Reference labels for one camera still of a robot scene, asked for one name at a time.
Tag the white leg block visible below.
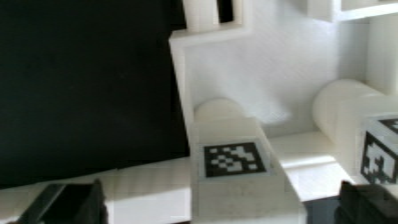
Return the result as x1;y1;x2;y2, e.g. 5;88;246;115
189;99;307;224
312;79;398;183

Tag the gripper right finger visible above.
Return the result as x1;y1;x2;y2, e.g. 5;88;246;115
333;181;398;224

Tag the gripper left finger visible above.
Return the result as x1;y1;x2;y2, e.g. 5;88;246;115
17;180;108;224

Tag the white chair seat part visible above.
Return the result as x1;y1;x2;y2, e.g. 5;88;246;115
170;0;398;199

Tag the white U-shaped fence frame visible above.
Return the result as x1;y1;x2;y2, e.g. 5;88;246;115
0;157;191;224

